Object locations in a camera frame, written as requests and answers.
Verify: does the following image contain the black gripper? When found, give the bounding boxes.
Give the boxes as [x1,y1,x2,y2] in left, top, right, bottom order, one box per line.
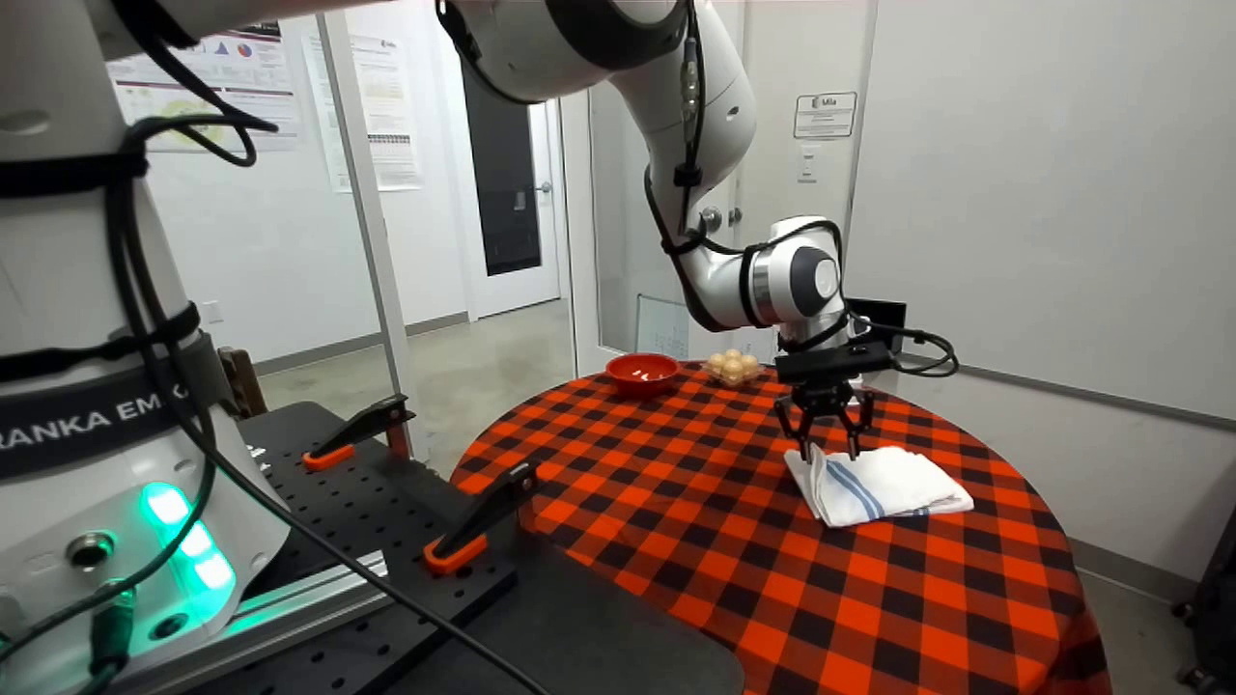
[772,337,891,463]

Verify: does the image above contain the white towel with blue stripes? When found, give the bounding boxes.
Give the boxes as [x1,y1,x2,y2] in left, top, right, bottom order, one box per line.
[779,441,978,531]

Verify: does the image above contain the red black checked tablecloth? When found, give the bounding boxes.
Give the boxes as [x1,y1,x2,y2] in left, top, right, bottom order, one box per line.
[445,363,1116,695]

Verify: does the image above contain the red bowl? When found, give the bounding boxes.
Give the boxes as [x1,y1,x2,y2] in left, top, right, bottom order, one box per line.
[601,350,685,397]

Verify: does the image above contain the black orange spring clamp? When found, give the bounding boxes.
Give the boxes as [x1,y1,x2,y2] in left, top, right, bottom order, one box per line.
[418,454,542,580]
[296,393,422,477]

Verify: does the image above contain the black perforated robot table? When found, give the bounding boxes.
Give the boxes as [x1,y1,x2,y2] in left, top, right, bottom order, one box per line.
[112,397,748,695]

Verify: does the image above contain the white paper notice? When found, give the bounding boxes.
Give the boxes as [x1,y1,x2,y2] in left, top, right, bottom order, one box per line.
[342,31,426,188]

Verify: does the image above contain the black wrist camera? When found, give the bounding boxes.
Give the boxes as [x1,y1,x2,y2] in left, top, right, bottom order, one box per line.
[842,333,908,375]

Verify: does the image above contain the black wall box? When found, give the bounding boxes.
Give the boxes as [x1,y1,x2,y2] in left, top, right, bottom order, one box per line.
[842,298,910,338]

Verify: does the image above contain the white wall notice sign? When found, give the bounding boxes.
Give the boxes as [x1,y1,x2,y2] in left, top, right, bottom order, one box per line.
[787,88,863,143]

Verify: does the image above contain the black camera cable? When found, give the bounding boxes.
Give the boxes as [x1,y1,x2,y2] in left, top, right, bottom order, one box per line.
[637,0,964,387]

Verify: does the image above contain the grey metal post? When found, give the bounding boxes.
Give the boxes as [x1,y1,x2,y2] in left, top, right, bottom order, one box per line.
[314,11,418,468]

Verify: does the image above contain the printed wall poster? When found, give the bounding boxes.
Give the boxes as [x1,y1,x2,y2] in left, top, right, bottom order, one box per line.
[112,16,300,159]

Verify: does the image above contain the black base cable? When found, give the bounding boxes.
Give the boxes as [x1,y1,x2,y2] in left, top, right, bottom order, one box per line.
[0,108,557,695]

